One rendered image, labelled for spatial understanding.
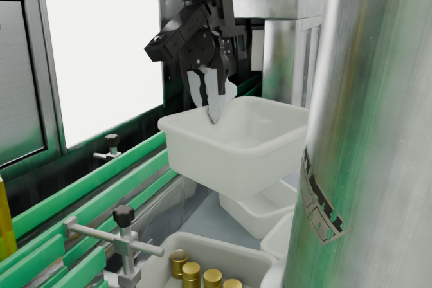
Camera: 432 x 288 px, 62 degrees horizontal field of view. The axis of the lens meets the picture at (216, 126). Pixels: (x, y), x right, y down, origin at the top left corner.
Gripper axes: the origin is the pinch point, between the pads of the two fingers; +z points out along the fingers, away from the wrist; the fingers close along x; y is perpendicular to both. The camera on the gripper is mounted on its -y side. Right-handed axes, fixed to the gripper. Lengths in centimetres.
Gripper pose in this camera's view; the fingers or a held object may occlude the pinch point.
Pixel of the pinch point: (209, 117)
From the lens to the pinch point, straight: 58.2
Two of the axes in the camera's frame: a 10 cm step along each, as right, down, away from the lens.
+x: -7.5, -0.4, 6.6
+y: 6.5, -2.3, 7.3
